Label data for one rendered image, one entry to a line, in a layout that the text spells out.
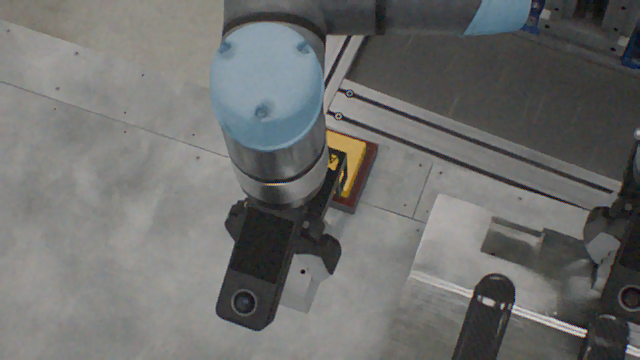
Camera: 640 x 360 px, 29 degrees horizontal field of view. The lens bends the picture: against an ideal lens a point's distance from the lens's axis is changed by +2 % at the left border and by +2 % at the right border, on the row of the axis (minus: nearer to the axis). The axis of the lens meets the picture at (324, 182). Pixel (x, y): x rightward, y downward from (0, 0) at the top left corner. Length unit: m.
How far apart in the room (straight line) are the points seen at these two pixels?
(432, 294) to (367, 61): 0.92
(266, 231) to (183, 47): 1.39
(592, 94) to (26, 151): 1.01
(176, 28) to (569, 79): 0.76
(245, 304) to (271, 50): 0.24
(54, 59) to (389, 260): 0.45
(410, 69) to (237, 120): 1.25
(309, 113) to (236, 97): 0.05
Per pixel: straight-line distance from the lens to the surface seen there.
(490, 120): 2.02
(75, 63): 1.42
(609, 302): 1.05
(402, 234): 1.30
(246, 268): 0.98
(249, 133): 0.82
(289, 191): 0.91
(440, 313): 1.18
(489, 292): 1.19
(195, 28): 2.36
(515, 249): 1.23
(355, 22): 0.88
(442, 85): 2.04
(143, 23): 2.38
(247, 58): 0.82
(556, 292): 1.19
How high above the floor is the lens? 2.02
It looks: 67 degrees down
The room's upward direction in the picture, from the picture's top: 6 degrees counter-clockwise
